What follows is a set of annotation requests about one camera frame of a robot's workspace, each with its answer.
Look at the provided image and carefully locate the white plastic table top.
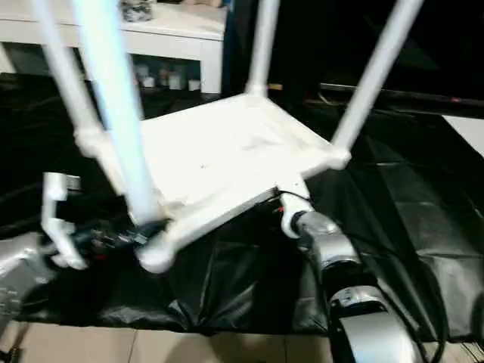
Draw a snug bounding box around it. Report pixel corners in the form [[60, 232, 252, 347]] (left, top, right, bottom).
[[73, 92, 352, 274]]

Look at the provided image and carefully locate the black plastic mat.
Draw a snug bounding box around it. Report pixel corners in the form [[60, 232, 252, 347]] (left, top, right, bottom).
[[0, 71, 484, 341]]

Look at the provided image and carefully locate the black metal rod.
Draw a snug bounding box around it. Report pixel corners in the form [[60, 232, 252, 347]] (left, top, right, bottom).
[[319, 82, 484, 110]]

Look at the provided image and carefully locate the white cabinet with glass doors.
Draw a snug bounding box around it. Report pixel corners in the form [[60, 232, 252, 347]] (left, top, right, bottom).
[[0, 0, 227, 94]]

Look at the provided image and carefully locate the black backdrop cloth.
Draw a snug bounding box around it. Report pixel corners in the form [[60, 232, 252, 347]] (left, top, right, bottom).
[[221, 0, 484, 114]]

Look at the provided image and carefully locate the white flat panel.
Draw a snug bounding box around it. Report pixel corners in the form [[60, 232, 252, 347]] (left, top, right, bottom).
[[442, 115, 484, 160]]

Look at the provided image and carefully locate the black bundle on cabinet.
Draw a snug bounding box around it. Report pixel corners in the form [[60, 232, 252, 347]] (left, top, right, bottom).
[[119, 0, 154, 20]]

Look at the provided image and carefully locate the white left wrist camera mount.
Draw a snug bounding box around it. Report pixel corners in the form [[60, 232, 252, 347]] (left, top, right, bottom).
[[40, 172, 90, 270]]

